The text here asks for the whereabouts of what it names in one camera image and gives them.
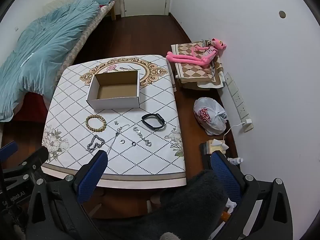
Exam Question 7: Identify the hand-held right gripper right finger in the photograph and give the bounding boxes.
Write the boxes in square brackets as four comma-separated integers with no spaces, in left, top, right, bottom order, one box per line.
[210,151,293,240]

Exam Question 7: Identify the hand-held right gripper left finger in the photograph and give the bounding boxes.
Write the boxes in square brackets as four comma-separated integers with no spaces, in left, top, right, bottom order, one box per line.
[25,149,108,240]

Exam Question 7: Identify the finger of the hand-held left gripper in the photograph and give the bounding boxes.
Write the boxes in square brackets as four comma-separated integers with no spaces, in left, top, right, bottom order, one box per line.
[0,141,18,159]
[0,146,49,188]

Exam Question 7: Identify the chunky silver chain bracelet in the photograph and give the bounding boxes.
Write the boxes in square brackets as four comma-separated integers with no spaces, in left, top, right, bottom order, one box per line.
[87,134,105,152]

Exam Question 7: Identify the thin silver necklace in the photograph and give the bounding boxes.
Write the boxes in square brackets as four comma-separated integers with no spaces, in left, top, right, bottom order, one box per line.
[107,124,130,157]

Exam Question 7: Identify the wooden bead bracelet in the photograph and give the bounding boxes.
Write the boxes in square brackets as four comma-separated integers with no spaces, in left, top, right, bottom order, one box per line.
[85,114,107,132]

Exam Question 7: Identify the silver charm bracelet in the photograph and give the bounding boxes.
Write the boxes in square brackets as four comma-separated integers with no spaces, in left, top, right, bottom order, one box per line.
[133,127,152,147]

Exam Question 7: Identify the black smart band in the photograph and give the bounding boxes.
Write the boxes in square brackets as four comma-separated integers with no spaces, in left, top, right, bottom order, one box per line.
[141,113,166,131]

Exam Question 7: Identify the cardboard box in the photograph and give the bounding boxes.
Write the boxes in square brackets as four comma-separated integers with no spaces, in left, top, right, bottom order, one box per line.
[86,70,140,110]

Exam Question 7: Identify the tissue pack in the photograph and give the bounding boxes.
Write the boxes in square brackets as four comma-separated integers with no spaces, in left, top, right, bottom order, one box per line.
[200,139,229,156]

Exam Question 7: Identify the red bed skirt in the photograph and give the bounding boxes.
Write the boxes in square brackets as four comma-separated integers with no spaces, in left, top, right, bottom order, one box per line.
[10,91,49,123]

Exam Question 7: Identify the white plastic bag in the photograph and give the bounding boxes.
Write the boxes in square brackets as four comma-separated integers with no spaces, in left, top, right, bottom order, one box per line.
[193,97,227,135]

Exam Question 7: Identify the white power strip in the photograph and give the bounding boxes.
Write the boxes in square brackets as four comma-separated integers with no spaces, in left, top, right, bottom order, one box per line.
[224,72,253,133]

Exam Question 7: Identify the teal blanket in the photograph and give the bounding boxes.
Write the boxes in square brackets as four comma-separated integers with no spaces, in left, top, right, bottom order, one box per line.
[0,0,116,122]

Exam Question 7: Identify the brown checkered cloth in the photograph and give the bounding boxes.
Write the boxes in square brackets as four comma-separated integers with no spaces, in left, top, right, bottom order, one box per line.
[171,40,225,90]

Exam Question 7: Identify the pink plush toy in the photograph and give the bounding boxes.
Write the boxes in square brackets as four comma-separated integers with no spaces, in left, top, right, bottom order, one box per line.
[167,38,227,68]

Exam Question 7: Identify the patterned bed mattress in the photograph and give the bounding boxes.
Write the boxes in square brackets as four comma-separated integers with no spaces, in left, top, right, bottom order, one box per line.
[54,0,116,83]

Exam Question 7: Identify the white charger cable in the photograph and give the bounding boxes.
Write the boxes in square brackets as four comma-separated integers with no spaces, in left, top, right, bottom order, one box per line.
[222,122,247,143]

